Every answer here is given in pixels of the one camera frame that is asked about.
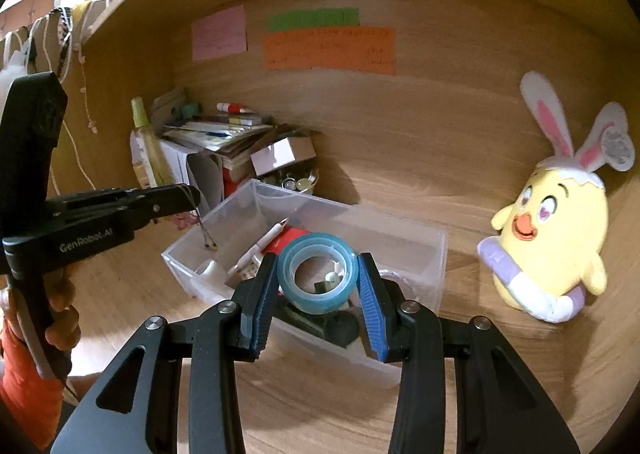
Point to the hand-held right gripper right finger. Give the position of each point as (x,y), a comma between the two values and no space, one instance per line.
(372,314)

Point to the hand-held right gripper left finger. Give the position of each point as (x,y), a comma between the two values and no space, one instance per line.
(255,314)

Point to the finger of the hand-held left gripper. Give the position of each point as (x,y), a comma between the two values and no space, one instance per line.
(165,214)
(165,195)

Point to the blue tape roll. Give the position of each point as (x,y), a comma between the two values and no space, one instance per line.
(305,301)

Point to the small metal tweezers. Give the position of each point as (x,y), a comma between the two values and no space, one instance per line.
(212,246)

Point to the white fountain pen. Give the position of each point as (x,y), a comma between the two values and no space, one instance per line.
(262,244)

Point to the clear plastic storage box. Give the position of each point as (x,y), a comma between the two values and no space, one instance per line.
(390,244)

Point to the red foil packet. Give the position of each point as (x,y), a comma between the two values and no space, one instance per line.
(290,236)

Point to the person's left hand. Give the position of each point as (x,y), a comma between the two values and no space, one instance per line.
(62,334)

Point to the folded white leaflet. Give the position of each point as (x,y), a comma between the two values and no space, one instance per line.
(200,178)

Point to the yellow-green spray bottle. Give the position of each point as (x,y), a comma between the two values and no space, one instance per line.
(150,148)

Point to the red box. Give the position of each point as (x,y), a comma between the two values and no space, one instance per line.
(235,184)

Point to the stack of booklets and papers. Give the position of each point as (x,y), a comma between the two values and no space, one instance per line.
(220,133)

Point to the small teal box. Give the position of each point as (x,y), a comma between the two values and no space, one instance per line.
(191,111)

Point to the red and white marker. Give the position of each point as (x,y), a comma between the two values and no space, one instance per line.
(235,107)

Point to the small white cardboard box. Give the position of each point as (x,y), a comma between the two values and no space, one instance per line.
(282,153)

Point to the glass bowl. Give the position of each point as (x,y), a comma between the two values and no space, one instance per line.
(295,182)

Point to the pink paper note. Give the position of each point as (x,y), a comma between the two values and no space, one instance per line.
(220,33)

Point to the yellow chick plush toy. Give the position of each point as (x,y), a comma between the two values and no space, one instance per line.
(550,244)

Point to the orange paper note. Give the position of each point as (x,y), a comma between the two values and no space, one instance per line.
(330,51)

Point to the green paper note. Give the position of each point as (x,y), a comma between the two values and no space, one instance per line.
(312,19)

